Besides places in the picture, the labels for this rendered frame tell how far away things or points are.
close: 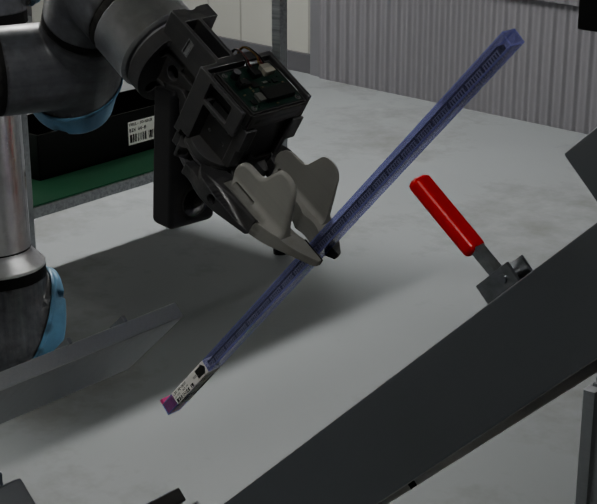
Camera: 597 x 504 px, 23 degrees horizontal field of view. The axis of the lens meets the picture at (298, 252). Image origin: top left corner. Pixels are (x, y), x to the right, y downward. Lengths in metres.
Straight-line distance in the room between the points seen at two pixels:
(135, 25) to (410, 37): 4.59
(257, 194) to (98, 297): 2.69
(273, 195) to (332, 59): 4.93
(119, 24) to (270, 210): 0.19
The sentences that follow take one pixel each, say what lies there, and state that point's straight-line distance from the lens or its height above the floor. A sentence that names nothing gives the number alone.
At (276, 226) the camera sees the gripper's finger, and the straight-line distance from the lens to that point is 1.05.
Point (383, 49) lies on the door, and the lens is 5.78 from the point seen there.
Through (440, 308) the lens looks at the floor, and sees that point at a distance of 3.65.
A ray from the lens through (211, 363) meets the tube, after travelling 1.19.
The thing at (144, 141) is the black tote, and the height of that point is 0.38.
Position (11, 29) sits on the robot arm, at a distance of 1.23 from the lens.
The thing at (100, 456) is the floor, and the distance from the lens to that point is 2.95.
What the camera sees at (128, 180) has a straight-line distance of 3.51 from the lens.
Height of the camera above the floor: 1.37
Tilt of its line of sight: 20 degrees down
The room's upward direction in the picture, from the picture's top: straight up
